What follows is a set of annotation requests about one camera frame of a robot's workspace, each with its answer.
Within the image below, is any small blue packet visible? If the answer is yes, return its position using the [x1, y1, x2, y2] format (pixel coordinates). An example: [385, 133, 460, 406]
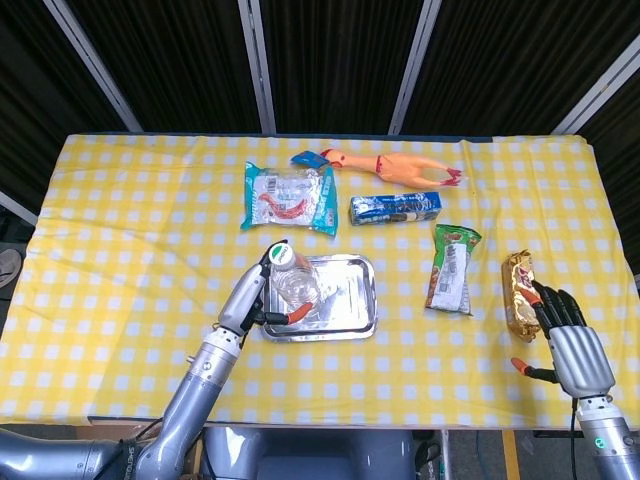
[291, 150, 330, 169]

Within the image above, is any green snack pack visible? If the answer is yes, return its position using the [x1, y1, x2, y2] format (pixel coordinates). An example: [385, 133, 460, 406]
[424, 223, 483, 316]

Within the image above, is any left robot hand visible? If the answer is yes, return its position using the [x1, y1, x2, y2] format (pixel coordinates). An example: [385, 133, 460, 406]
[217, 238, 322, 337]

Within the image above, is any blue cookie pack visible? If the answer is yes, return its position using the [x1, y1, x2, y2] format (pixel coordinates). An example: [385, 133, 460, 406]
[349, 192, 443, 227]

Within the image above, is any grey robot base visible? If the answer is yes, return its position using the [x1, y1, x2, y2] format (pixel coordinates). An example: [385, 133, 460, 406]
[201, 426, 417, 480]

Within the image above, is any rubber chicken toy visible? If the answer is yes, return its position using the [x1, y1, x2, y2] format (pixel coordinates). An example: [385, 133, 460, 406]
[319, 147, 464, 191]

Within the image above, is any yellow checkered tablecloth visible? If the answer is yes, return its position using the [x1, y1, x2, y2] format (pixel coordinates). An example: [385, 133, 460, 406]
[0, 132, 640, 429]

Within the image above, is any clear plastic bottle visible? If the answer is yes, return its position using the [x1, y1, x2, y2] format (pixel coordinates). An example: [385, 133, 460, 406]
[266, 242, 322, 312]

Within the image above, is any metal tray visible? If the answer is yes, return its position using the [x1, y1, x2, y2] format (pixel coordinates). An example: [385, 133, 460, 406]
[261, 253, 379, 343]

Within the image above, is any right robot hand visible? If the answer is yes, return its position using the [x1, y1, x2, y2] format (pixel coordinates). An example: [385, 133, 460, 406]
[510, 279, 616, 401]

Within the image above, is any teal snack bag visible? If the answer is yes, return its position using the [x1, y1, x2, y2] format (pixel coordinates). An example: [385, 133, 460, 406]
[239, 160, 340, 239]

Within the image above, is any black cable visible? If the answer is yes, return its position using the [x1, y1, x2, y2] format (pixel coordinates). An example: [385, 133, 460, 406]
[567, 397, 581, 446]

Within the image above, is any gold snack pack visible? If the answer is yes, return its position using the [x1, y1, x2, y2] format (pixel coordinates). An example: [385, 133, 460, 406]
[501, 250, 543, 344]

